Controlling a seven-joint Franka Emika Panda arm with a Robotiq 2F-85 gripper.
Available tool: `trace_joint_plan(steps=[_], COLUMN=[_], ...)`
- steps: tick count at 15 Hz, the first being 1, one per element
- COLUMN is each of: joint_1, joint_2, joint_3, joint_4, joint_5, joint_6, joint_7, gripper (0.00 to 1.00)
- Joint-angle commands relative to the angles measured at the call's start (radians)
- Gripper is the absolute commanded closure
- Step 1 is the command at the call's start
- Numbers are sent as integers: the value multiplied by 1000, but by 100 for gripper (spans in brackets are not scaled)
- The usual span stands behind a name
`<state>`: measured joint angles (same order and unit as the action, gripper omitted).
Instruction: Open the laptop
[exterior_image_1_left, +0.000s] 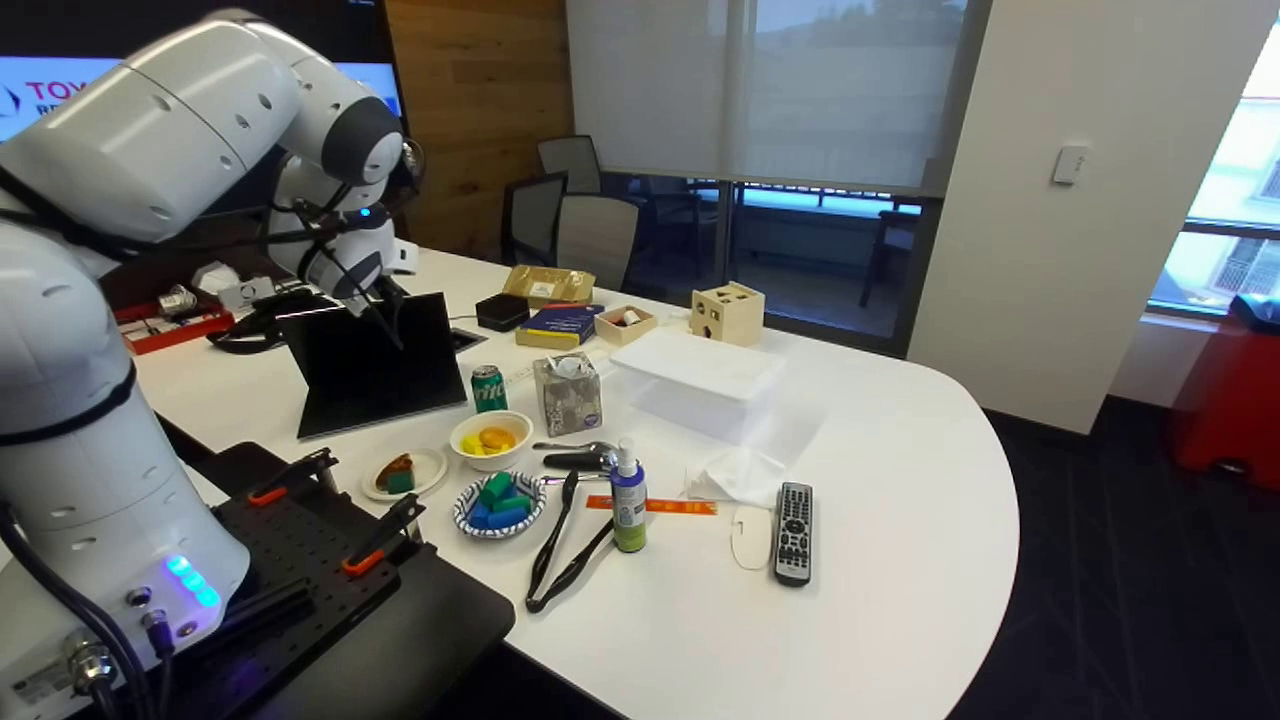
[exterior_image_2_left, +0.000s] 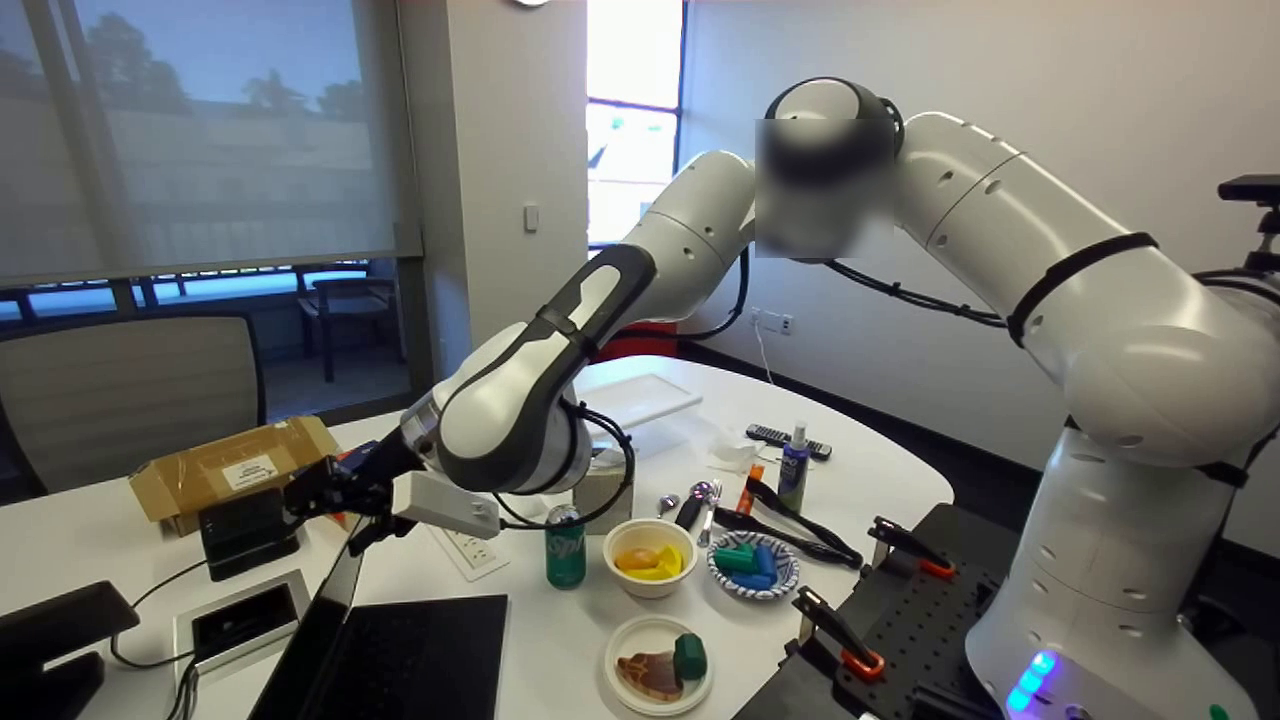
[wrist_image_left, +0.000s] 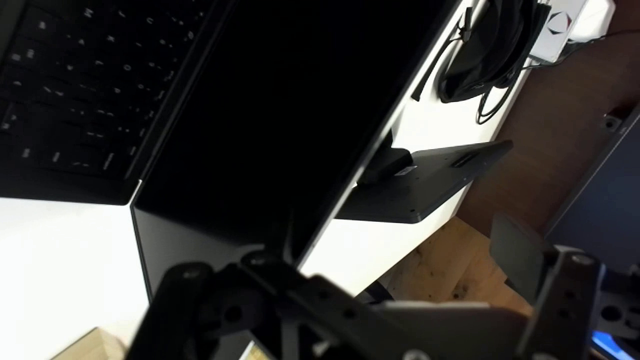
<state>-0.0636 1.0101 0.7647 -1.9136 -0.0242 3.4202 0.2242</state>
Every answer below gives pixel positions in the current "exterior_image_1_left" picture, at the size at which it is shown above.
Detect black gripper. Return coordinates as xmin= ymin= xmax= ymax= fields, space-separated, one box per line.
xmin=319 ymin=242 xmax=414 ymax=357

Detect small black box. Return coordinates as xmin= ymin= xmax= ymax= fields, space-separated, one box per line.
xmin=471 ymin=290 xmax=534 ymax=334

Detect green soda can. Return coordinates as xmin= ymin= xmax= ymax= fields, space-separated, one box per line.
xmin=469 ymin=360 xmax=512 ymax=414

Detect white bowl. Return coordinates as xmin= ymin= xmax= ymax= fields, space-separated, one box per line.
xmin=447 ymin=407 xmax=537 ymax=471

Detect yellow toy food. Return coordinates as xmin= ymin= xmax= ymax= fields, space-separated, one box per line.
xmin=455 ymin=421 xmax=525 ymax=460

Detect white plate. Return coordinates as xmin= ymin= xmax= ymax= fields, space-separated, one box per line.
xmin=357 ymin=442 xmax=452 ymax=506

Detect blue book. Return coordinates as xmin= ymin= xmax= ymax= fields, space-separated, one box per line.
xmin=512 ymin=298 xmax=606 ymax=353

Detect grey office chair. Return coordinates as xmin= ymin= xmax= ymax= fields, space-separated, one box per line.
xmin=499 ymin=171 xmax=573 ymax=267
xmin=537 ymin=133 xmax=607 ymax=198
xmin=551 ymin=191 xmax=644 ymax=290

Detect green toy block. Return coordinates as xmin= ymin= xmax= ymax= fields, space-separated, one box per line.
xmin=476 ymin=466 xmax=525 ymax=506

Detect blue patterned bowl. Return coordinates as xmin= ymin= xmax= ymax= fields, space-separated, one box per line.
xmin=452 ymin=466 xmax=547 ymax=542

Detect blue toy block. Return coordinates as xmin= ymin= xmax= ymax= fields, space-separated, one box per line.
xmin=464 ymin=496 xmax=534 ymax=531

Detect black marker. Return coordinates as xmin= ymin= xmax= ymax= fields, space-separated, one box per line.
xmin=537 ymin=434 xmax=616 ymax=476

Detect red tray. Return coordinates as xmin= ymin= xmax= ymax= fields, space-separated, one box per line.
xmin=114 ymin=298 xmax=242 ymax=360

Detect small wooden tray box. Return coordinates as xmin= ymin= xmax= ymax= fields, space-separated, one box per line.
xmin=594 ymin=298 xmax=659 ymax=349

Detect black tongs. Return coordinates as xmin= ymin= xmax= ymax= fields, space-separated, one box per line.
xmin=519 ymin=462 xmax=621 ymax=614

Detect small spray bottle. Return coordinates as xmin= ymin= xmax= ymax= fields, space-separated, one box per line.
xmin=597 ymin=442 xmax=652 ymax=555

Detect black mounting board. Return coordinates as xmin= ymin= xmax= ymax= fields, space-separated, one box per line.
xmin=174 ymin=434 xmax=518 ymax=720

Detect clear plastic container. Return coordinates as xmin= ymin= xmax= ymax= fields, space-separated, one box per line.
xmin=607 ymin=326 xmax=831 ymax=462

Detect orange ruler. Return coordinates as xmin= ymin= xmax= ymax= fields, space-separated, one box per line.
xmin=585 ymin=491 xmax=722 ymax=519

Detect wooden shape sorter box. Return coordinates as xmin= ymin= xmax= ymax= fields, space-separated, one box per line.
xmin=687 ymin=278 xmax=768 ymax=353

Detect clear plastic bag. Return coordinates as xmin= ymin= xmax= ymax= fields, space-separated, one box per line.
xmin=692 ymin=442 xmax=794 ymax=506

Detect black remote control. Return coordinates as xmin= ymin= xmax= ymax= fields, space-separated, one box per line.
xmin=768 ymin=476 xmax=819 ymax=591

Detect grey roller window blind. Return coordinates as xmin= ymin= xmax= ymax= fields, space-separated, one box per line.
xmin=564 ymin=0 xmax=994 ymax=198

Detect red bin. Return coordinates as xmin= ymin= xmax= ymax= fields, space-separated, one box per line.
xmin=1170 ymin=297 xmax=1280 ymax=496

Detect black clamp orange handle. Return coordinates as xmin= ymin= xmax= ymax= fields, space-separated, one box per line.
xmin=245 ymin=442 xmax=345 ymax=513
xmin=338 ymin=491 xmax=434 ymax=580

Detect white string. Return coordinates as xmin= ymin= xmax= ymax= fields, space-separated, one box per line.
xmin=725 ymin=513 xmax=779 ymax=580

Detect wall television screen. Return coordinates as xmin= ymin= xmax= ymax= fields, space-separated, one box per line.
xmin=0 ymin=52 xmax=409 ymax=142

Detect robot base cables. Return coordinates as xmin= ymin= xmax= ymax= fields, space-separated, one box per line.
xmin=0 ymin=515 xmax=182 ymax=720

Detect white light switch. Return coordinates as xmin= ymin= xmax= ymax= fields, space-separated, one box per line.
xmin=1048 ymin=137 xmax=1094 ymax=189

